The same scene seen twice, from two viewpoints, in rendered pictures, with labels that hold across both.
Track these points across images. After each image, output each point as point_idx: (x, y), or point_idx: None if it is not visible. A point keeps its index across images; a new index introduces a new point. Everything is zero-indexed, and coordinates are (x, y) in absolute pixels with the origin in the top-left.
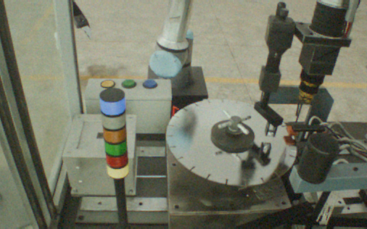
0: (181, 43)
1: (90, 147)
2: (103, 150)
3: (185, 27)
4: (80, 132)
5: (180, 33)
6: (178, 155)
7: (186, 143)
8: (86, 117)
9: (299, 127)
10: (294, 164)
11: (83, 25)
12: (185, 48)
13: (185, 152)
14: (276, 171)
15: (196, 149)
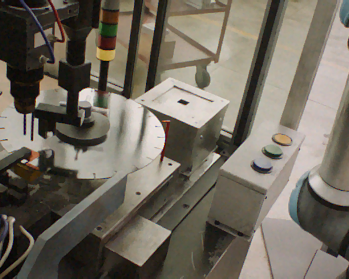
0: (319, 178)
1: (171, 92)
2: (159, 93)
3: (328, 154)
4: (197, 93)
5: (323, 157)
6: (95, 91)
7: (105, 101)
8: (218, 103)
9: (20, 151)
10: None
11: None
12: (312, 188)
13: (94, 95)
14: (5, 119)
15: (91, 101)
